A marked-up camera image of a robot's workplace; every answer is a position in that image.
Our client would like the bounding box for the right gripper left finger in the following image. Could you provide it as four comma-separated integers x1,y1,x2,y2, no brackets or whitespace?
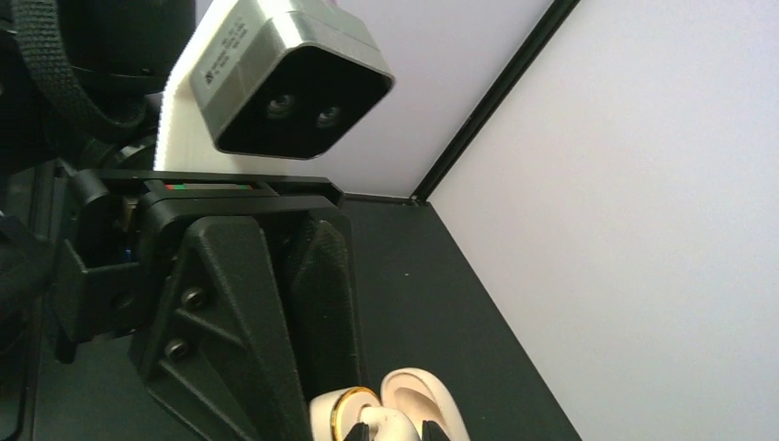
344,423,370,441

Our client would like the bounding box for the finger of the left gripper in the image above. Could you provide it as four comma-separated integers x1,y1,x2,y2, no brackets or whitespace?
280,219,363,401
130,217,310,440

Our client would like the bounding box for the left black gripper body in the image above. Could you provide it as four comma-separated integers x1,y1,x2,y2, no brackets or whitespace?
51,169,352,364

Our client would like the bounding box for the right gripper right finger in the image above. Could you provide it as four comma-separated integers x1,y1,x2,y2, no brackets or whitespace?
422,420,450,441

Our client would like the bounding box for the white stem earbud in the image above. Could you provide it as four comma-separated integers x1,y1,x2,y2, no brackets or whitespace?
359,407,421,441

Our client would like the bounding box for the square white earbud case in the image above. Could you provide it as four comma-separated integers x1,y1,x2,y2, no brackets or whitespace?
310,367,470,440

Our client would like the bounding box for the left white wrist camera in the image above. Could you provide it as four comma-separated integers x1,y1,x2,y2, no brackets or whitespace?
152,1,395,174

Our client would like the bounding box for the left black frame post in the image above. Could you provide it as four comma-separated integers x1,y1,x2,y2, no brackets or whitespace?
410,0,579,203

